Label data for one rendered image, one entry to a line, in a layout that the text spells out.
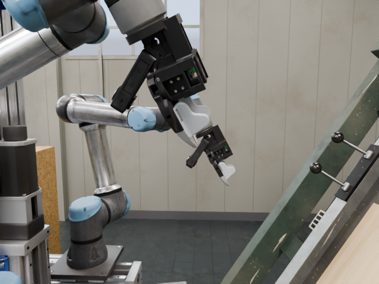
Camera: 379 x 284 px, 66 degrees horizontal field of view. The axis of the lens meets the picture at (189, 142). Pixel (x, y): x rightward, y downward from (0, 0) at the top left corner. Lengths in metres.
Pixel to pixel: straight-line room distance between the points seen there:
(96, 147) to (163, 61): 0.83
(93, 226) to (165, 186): 3.06
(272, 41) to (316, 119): 1.19
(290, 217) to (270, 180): 3.01
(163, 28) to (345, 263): 0.77
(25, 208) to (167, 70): 0.64
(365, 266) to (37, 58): 0.88
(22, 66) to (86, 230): 0.71
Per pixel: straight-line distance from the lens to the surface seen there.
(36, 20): 0.48
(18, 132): 0.93
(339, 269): 0.96
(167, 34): 0.45
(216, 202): 4.22
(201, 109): 0.51
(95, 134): 1.24
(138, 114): 0.89
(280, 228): 1.23
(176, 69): 0.44
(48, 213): 2.91
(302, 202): 1.23
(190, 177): 4.11
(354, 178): 1.04
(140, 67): 0.46
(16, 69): 0.62
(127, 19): 0.44
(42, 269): 1.10
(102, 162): 1.24
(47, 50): 0.59
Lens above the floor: 1.63
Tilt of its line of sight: 7 degrees down
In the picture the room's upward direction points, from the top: straight up
